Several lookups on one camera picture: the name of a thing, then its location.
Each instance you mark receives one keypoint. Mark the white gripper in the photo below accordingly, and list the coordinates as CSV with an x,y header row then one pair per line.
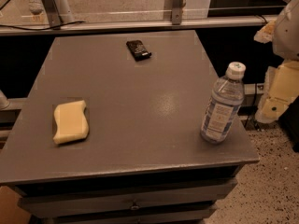
x,y
287,34

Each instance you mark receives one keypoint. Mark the clear plastic water bottle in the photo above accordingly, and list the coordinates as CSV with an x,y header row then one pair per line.
x,y
226,98

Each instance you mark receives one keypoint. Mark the black snack bag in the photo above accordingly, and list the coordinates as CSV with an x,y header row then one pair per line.
x,y
138,50

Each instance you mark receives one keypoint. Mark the grey cabinet drawer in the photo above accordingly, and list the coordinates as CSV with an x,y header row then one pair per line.
x,y
121,199

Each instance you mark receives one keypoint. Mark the lower grey drawer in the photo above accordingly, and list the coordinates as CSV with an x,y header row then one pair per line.
x,y
145,215

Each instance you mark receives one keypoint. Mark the metal drawer knob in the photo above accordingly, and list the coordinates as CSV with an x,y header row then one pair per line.
x,y
134,207

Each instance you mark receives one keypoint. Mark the yellow sponge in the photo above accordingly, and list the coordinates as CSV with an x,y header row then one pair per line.
x,y
71,122

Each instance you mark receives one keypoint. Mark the grey metal rail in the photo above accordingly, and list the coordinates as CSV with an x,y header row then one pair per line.
x,y
83,27

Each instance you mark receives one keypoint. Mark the centre metal bracket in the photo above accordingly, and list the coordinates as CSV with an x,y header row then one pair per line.
x,y
176,12

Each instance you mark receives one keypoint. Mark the metal bracket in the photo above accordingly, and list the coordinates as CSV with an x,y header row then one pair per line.
x,y
52,13
176,12

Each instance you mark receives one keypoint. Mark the left metal bracket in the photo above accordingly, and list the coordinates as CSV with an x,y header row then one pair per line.
x,y
52,13

